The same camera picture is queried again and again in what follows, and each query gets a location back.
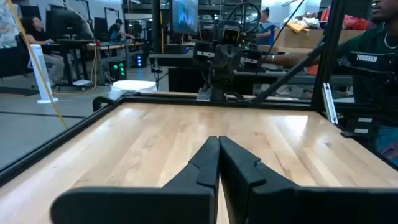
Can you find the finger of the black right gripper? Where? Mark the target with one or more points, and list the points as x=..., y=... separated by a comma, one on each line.
x=229, y=62
x=219, y=62

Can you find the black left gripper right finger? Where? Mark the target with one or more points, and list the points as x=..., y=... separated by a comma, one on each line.
x=280, y=205

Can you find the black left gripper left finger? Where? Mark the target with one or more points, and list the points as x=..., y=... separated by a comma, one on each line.
x=186, y=203

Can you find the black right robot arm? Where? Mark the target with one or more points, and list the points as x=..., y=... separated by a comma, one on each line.
x=219, y=91

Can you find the person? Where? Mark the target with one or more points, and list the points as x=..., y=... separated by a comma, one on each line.
x=265, y=29
x=40, y=40
x=116, y=31
x=373, y=40

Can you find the black workbench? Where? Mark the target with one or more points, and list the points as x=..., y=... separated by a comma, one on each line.
x=183, y=79

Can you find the large black monitor screen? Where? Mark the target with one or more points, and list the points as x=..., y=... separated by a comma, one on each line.
x=185, y=15

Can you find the pile of clothes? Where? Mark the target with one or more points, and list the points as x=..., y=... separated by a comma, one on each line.
x=301, y=23

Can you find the brown cardboard box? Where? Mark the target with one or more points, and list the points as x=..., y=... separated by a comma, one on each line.
x=311, y=39

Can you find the white round stool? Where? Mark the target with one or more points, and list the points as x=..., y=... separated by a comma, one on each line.
x=132, y=87

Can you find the computer tower with green lights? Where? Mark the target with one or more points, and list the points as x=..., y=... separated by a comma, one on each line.
x=118, y=71

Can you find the wooden top desk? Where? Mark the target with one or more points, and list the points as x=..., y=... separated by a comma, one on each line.
x=118, y=46

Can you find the black box with white labels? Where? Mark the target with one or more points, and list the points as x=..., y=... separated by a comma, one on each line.
x=360, y=124

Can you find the black desk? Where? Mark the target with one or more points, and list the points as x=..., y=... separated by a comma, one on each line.
x=73, y=43

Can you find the white tower fan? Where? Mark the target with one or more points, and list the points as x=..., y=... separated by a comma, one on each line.
x=38, y=71

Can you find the leaf print cloth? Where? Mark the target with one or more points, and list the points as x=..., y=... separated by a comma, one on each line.
x=7, y=31

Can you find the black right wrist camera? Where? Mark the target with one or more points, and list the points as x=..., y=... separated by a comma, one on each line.
x=231, y=35

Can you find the black diagonal frame brace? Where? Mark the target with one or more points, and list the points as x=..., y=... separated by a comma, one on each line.
x=289, y=73

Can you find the black frame post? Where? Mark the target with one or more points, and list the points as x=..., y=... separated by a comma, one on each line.
x=329, y=46

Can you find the silver metal bracket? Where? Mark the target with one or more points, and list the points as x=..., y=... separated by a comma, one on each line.
x=330, y=104

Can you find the black table edge rail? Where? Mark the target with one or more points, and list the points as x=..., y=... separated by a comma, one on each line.
x=46, y=146

